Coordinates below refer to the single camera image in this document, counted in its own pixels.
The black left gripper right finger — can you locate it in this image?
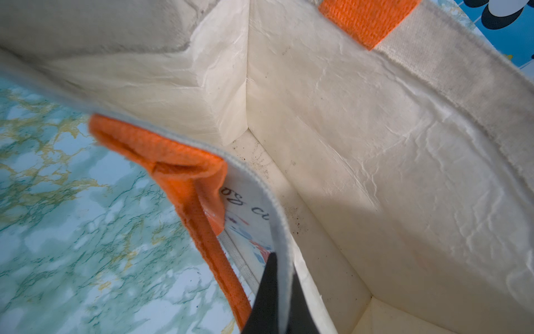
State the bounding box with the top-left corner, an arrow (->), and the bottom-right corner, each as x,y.
286,274 -> 319,334

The beige canvas tote bag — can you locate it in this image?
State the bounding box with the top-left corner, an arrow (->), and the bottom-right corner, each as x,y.
1,1 -> 533,333

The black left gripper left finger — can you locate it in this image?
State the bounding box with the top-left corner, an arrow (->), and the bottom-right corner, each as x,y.
241,253 -> 279,334

